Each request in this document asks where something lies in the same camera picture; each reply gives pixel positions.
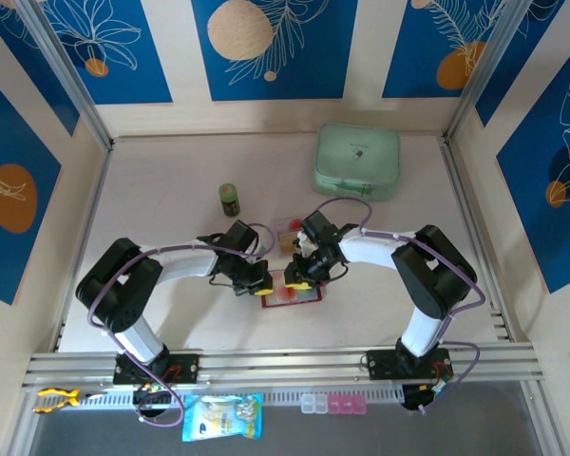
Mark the red card holder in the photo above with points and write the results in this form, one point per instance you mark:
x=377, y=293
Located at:
x=290, y=306

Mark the orange card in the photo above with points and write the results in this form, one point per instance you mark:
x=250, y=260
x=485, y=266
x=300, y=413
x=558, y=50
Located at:
x=285, y=248

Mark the red plastic card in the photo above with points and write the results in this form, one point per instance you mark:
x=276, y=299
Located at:
x=294, y=222

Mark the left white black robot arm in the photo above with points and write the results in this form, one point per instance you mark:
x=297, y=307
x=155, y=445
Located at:
x=185, y=266

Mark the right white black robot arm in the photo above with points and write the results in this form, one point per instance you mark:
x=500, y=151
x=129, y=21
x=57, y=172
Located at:
x=370, y=249

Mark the pink plastic card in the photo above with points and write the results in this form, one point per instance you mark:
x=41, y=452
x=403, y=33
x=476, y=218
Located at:
x=282, y=294

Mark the small green bottle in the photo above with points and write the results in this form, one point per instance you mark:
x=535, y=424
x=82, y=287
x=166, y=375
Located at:
x=230, y=202

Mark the mint green zip pouch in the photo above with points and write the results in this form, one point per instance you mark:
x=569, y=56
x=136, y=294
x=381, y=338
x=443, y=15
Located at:
x=356, y=157

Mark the clear pink pill organizer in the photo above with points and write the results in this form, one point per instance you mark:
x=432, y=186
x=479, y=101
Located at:
x=332, y=404

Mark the blue snack packet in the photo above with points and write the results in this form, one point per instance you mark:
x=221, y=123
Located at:
x=221, y=420

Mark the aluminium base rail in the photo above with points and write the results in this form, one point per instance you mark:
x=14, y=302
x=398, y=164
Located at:
x=285, y=366

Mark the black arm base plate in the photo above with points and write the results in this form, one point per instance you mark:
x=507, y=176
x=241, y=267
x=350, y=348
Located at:
x=187, y=368
x=385, y=366

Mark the aluminium side rail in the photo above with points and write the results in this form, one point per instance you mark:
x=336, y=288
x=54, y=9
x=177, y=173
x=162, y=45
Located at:
x=86, y=237
x=474, y=237

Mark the aluminium frame post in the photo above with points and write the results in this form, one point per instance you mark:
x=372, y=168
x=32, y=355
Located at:
x=62, y=66
x=484, y=66

